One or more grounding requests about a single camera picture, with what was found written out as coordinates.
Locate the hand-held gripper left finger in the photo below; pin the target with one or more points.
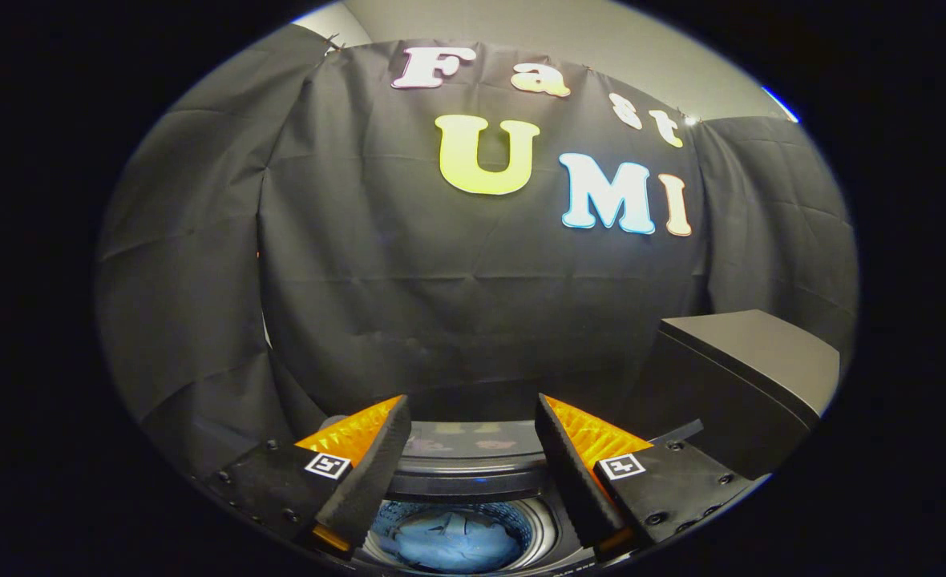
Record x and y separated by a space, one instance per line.
365 481

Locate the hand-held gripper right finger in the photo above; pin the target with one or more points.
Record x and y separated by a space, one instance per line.
573 473

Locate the dark grey washing machine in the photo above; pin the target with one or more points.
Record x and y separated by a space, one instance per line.
555 530

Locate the light blue polo shirt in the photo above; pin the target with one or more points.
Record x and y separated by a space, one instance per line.
457 543

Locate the black backdrop cloth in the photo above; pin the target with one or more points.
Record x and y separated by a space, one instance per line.
361 304

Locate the black side table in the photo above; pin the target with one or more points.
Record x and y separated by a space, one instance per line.
762 353

